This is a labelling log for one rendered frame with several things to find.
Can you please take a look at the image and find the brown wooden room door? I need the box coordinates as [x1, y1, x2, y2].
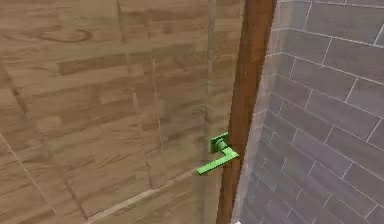
[215, 0, 278, 224]

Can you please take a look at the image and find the green lever door handle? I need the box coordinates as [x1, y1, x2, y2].
[196, 132, 240, 176]

